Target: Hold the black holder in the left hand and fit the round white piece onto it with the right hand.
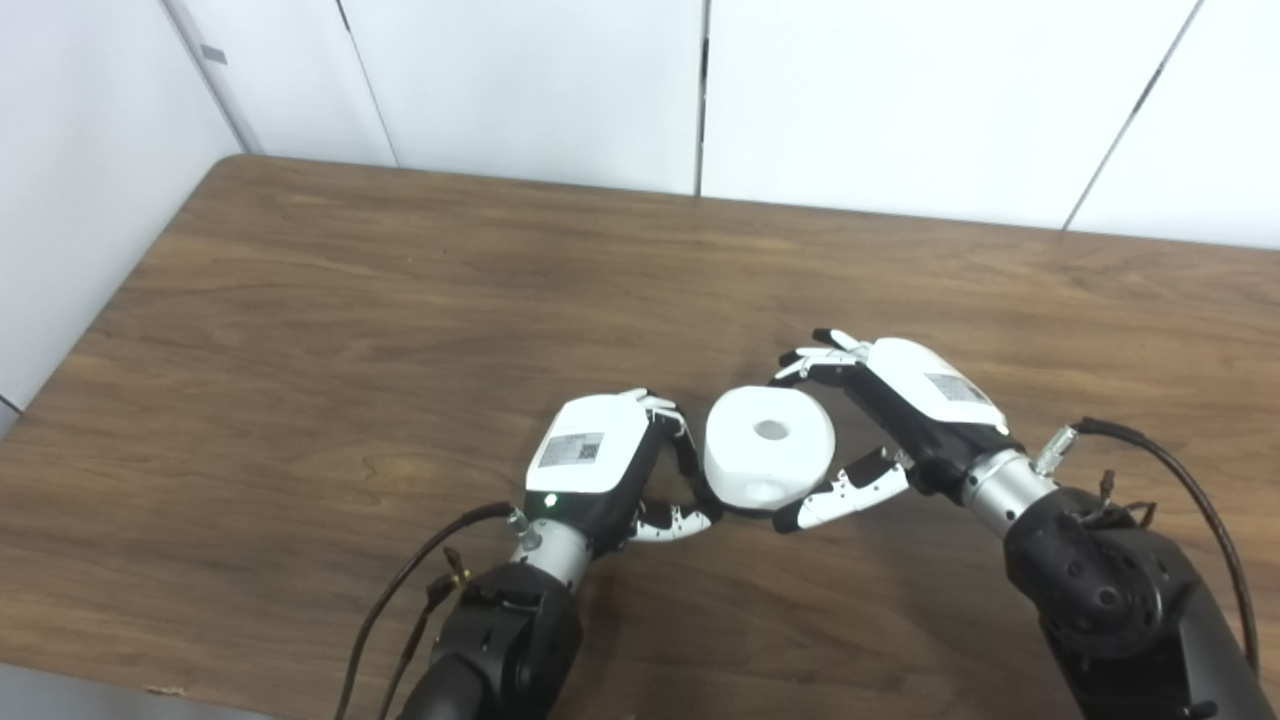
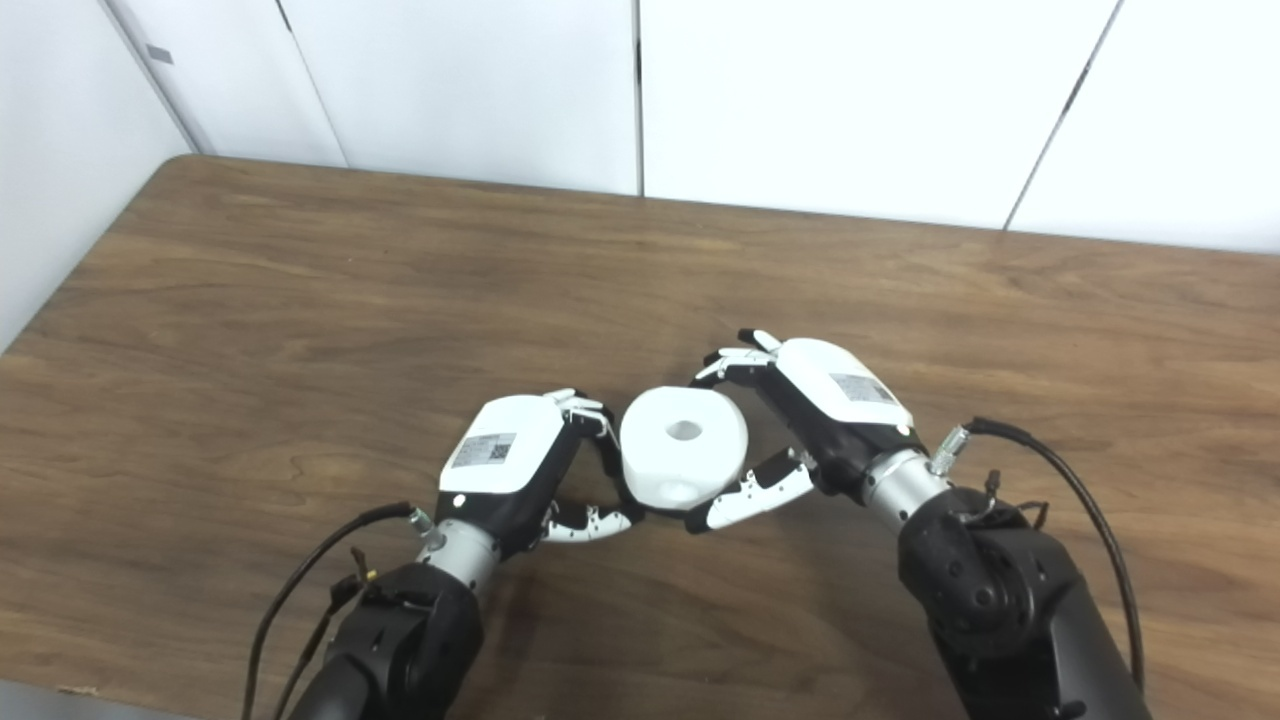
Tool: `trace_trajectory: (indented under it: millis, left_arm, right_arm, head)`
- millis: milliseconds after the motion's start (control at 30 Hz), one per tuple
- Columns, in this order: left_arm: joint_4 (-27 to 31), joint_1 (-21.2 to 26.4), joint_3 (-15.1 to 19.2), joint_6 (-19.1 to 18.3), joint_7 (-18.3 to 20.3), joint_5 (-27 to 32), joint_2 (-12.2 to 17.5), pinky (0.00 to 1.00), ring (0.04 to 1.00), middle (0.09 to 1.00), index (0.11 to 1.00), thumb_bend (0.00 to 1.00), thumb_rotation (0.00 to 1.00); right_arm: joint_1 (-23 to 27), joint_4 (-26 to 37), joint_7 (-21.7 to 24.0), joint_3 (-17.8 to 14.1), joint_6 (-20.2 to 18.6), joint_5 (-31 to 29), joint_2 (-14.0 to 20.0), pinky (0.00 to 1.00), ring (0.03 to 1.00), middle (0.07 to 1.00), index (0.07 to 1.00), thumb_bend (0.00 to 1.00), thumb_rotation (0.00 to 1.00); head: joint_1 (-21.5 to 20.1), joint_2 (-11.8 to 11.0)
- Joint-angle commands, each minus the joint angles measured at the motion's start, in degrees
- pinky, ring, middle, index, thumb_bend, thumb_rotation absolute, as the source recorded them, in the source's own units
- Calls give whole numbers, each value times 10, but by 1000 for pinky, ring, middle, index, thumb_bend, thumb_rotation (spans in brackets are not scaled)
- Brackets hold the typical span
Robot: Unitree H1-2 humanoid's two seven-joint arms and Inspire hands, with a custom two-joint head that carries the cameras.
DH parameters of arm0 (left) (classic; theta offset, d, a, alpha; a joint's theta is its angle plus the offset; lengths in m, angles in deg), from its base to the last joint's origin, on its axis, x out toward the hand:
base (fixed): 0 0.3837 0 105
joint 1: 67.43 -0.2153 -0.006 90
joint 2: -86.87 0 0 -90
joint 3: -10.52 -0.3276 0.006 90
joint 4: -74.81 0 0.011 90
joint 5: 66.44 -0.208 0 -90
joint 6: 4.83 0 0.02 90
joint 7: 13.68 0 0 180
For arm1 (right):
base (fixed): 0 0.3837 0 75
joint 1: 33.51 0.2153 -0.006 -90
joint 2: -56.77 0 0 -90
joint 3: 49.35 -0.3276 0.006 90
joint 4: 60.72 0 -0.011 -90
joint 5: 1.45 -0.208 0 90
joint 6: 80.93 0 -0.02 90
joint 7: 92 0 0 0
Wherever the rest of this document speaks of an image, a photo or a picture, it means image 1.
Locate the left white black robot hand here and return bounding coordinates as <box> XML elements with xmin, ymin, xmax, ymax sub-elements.
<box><xmin>508</xmin><ymin>388</ymin><xmax>723</xmax><ymax>589</ymax></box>

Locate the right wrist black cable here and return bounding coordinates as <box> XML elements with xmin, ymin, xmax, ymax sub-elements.
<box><xmin>1035</xmin><ymin>417</ymin><xmax>1259</xmax><ymax>681</ymax></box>

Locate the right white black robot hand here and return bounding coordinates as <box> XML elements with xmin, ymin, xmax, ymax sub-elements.
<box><xmin>770</xmin><ymin>328</ymin><xmax>1059</xmax><ymax>541</ymax></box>

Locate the round white plastic piece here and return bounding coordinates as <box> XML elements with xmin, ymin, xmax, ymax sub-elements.
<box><xmin>703</xmin><ymin>386</ymin><xmax>837</xmax><ymax>511</ymax></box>

